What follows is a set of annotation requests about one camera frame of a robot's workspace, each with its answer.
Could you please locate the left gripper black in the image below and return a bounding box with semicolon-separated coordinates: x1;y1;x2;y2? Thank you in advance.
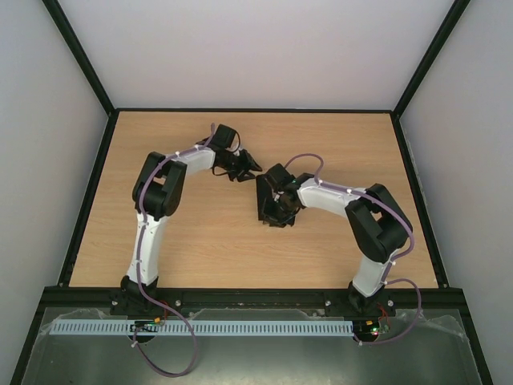
223;149;263;182

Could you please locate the black folding glasses case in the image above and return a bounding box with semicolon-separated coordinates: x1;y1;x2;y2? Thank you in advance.
256;173;280;227

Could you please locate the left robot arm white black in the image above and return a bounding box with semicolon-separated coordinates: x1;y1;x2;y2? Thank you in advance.
111;124;262;316

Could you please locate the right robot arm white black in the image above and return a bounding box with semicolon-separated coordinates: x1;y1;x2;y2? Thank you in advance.
256;164;414;314

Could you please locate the right base electronics board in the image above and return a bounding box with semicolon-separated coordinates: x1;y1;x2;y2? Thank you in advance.
353;307;392;342

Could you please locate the base electronics board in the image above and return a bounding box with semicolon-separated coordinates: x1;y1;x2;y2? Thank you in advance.
353;307;392;342
127;311;168;333

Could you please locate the left base electronics board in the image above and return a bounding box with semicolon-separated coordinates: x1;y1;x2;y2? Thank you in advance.
127;311;168;333

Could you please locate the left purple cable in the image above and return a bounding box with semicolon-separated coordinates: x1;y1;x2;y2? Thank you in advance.
134;122;200;377

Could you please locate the black metal frame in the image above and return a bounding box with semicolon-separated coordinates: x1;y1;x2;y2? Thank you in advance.
0;0;513;385

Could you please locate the light blue slotted cable duct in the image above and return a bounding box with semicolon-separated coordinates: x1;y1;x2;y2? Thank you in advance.
49;319;353;337

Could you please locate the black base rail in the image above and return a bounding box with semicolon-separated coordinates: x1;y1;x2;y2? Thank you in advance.
156;288;360;318

